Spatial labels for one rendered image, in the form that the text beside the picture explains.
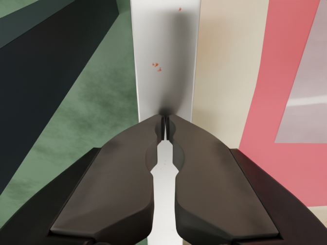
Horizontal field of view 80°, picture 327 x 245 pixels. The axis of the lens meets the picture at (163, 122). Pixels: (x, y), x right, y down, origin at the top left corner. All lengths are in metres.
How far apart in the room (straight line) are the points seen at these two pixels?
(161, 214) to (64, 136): 1.97
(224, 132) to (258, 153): 0.04
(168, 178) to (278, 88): 0.12
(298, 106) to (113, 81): 1.44
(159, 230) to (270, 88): 0.17
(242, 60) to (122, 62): 1.33
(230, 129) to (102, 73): 1.41
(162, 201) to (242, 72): 0.13
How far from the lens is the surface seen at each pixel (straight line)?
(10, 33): 0.57
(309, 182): 0.27
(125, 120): 1.79
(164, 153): 0.15
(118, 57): 1.46
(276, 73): 0.18
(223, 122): 0.18
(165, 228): 0.22
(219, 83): 0.17
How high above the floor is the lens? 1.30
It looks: 47 degrees down
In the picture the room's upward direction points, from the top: 179 degrees counter-clockwise
